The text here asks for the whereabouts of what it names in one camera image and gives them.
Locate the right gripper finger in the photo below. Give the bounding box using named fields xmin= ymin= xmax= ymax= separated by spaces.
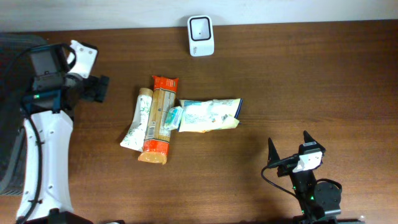
xmin=303 ymin=131 xmax=315 ymax=143
xmin=267 ymin=138 xmax=280 ymax=167

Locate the white bamboo print shampoo tube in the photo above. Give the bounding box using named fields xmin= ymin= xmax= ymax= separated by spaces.
xmin=120 ymin=88 xmax=153 ymax=152

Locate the yellow white snack bag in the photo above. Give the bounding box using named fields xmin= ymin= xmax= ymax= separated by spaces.
xmin=178 ymin=98 xmax=243 ymax=133

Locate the small teal tissue pack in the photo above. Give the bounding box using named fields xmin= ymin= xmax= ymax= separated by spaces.
xmin=164 ymin=106 xmax=183 ymax=131

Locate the orange spaghetti pasta package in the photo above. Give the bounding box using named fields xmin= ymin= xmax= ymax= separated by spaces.
xmin=138 ymin=76 xmax=179 ymax=164

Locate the grey plastic mesh basket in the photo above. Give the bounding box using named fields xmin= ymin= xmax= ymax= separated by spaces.
xmin=1 ymin=33 xmax=47 ymax=196

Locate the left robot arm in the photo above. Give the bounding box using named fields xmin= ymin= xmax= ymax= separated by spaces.
xmin=16 ymin=40 xmax=109 ymax=223

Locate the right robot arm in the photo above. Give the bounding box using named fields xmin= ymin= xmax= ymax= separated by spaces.
xmin=261 ymin=131 xmax=342 ymax=223

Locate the white barcode scanner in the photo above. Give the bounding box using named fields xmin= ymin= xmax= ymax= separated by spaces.
xmin=187 ymin=15 xmax=215 ymax=57

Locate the right black camera cable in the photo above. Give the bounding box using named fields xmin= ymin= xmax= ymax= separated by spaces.
xmin=260 ymin=154 xmax=315 ymax=218

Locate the black camera cable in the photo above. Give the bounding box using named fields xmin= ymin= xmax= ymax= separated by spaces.
xmin=260 ymin=154 xmax=315 ymax=218
xmin=9 ymin=42 xmax=77 ymax=224

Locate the left black camera cable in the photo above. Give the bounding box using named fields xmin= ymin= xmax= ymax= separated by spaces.
xmin=9 ymin=42 xmax=77 ymax=224

